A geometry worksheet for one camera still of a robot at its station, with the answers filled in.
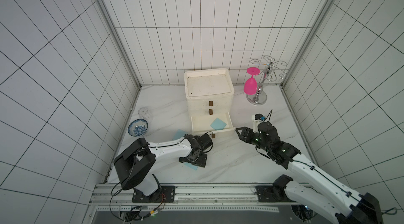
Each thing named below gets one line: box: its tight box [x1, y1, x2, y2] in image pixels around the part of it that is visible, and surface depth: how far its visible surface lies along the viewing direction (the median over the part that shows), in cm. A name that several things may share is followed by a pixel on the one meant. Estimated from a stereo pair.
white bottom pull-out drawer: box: [190, 112, 237, 140], surface depth 96 cm
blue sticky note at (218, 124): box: [209, 117, 227, 131], surface depth 99 cm
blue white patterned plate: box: [127, 118, 149, 137], surface depth 97 cm
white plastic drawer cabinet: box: [184, 67, 236, 134], surface depth 90 cm
